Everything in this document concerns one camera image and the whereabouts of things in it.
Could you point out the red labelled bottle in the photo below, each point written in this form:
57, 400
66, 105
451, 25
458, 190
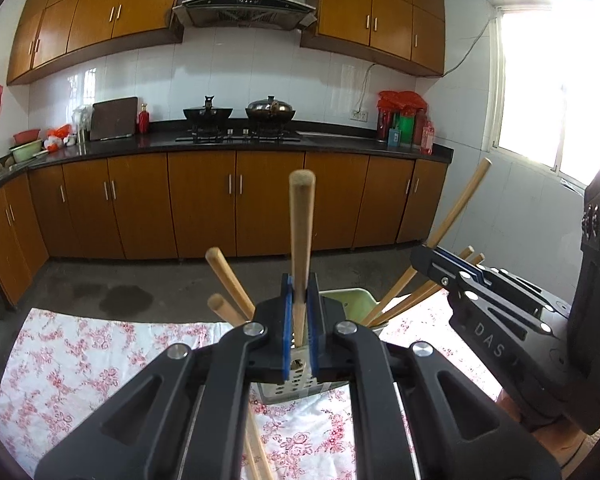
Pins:
427, 137

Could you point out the wooden wall cabinet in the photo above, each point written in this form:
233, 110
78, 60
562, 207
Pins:
380, 15
100, 15

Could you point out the red and white plastic bag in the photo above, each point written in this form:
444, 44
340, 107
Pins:
60, 135

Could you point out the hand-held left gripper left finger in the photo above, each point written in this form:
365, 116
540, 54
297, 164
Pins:
286, 340

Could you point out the gas stove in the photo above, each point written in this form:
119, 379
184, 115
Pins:
240, 136

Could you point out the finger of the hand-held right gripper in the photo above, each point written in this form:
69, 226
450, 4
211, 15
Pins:
520, 290
435, 265

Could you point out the person's right hand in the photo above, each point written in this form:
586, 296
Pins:
545, 447

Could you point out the wooden base cabinets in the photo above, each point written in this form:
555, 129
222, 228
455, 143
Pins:
180, 200

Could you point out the floral white tablecloth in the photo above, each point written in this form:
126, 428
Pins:
80, 360

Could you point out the black wok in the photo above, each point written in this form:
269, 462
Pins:
207, 112

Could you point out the black kitchen countertop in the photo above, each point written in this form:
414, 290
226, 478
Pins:
355, 140

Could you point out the bright window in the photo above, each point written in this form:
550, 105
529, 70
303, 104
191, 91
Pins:
555, 85

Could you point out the group of condiment bottles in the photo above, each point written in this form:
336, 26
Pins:
400, 127

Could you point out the dark cutting board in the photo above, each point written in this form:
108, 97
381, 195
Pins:
113, 119

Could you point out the black pot with lid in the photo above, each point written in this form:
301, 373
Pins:
270, 110

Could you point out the green basin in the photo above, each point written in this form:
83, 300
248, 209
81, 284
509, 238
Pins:
26, 151

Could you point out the red basin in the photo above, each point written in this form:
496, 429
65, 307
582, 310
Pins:
27, 136

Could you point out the wall outlet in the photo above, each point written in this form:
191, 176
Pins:
360, 115

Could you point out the green plastic chopstick holder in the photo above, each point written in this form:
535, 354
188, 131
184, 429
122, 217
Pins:
355, 302

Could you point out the red bag over condiments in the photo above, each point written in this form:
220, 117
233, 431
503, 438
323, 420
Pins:
402, 100

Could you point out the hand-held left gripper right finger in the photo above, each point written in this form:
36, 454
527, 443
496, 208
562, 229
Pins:
314, 340

